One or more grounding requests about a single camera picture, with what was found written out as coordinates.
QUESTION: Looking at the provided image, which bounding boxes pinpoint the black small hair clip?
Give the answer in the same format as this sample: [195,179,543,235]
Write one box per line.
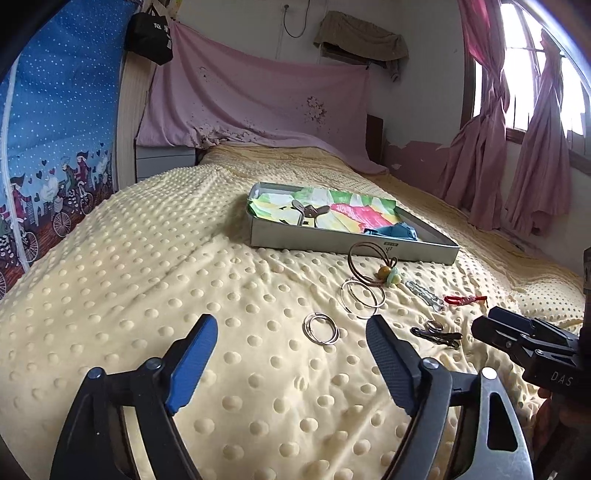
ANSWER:
[411,327,463,349]

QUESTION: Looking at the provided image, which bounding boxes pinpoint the silver rhinestone hair clip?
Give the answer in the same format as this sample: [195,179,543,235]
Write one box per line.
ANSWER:
[405,280,445,312]

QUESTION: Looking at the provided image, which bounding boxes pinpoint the silver bangle rings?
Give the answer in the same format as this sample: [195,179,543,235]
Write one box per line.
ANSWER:
[339,279,387,320]

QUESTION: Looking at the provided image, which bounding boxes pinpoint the blue smartwatch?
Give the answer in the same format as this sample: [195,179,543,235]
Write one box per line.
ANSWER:
[363,222,419,241]

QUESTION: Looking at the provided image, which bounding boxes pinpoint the brown cord bead necklace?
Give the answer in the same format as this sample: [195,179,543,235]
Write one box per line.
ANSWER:
[348,241,402,288]

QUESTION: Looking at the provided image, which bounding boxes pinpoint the silver thin ring set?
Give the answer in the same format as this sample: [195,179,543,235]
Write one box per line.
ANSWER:
[301,312,339,346]

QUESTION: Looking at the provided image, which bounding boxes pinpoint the beige hair claw clip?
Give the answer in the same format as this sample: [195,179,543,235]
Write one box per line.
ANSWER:
[291,200,331,227]

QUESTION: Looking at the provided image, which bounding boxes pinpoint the pink window curtain right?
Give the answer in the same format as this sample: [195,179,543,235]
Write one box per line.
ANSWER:
[505,32,571,236]

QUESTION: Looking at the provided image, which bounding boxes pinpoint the pink window curtain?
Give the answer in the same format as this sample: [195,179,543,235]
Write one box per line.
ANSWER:
[505,32,571,236]
[439,1,510,231]

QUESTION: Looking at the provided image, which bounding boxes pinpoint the pink window curtain left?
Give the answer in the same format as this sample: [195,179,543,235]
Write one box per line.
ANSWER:
[439,1,510,231]

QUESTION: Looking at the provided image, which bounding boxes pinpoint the yellow dotted bed blanket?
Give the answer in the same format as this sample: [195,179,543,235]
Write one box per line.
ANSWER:
[1,147,584,479]

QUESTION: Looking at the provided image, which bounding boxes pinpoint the grey tray with colourful lining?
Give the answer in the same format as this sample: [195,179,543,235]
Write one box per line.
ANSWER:
[246,183,460,265]

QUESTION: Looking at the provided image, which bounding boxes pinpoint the grey bedside cabinet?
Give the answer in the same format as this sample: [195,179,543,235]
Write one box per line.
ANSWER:
[135,146,197,181]

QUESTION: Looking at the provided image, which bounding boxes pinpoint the blue dotted fabric wardrobe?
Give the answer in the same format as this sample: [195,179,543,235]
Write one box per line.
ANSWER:
[1,1,140,293]

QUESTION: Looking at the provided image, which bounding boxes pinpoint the olive cloth on shelf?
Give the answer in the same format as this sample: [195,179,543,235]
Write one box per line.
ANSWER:
[314,11,409,82]

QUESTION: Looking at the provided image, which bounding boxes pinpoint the pink sheet on headboard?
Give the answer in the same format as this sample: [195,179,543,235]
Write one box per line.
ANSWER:
[136,23,385,174]

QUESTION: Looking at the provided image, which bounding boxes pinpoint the black tote bag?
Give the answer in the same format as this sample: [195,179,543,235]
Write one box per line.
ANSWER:
[124,4,173,66]

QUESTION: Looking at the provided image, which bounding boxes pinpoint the black power cable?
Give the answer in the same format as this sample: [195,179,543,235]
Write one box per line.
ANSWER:
[281,0,312,40]

